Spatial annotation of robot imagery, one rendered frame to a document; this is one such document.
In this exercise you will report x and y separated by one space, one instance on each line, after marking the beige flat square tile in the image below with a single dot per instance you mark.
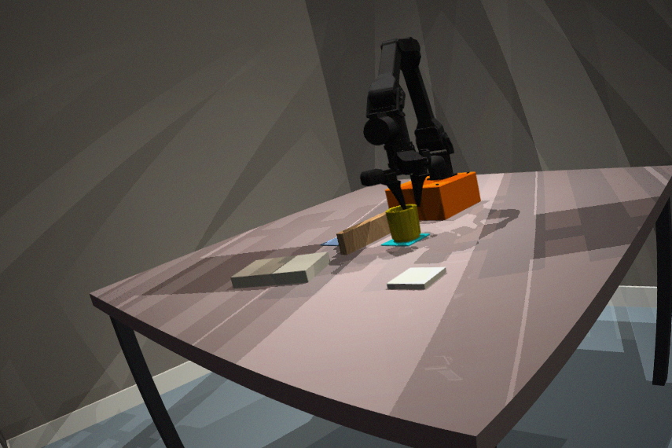
417 278

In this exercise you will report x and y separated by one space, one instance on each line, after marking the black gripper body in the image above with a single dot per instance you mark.
378 176

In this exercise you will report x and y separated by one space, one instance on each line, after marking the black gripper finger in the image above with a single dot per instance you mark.
417 183
396 189

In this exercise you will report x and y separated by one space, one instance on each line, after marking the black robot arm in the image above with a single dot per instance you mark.
385 102

